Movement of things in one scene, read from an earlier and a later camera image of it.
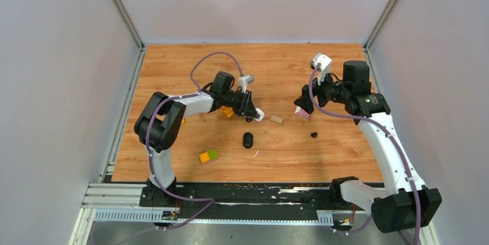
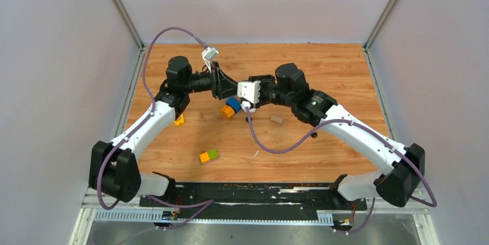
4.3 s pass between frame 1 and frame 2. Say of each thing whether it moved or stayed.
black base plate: stayed
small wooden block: stayed
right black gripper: moved
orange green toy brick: stayed
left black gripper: moved
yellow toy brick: stayed
